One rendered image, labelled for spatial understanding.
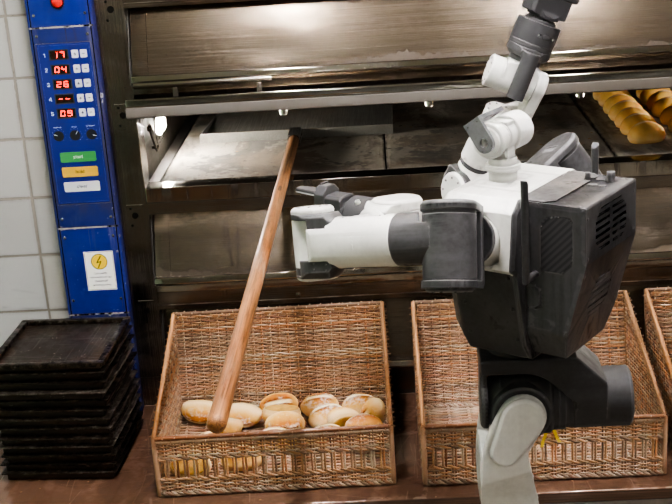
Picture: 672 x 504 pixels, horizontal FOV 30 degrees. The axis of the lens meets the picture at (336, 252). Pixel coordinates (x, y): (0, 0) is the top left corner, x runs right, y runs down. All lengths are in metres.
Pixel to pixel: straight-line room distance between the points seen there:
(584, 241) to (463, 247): 0.20
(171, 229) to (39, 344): 0.45
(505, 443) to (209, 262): 1.16
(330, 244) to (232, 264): 1.10
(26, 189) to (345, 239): 1.33
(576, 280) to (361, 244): 0.36
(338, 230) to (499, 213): 0.27
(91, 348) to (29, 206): 0.44
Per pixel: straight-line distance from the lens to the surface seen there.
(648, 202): 3.26
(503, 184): 2.22
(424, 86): 2.95
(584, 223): 2.09
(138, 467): 3.11
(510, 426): 2.33
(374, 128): 3.56
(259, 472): 2.91
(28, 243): 3.31
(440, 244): 2.04
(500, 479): 2.39
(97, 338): 3.11
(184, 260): 3.23
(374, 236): 2.09
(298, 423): 3.11
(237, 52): 3.08
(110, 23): 3.13
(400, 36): 3.07
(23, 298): 3.37
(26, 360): 3.04
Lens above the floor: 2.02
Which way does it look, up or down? 19 degrees down
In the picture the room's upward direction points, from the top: 4 degrees counter-clockwise
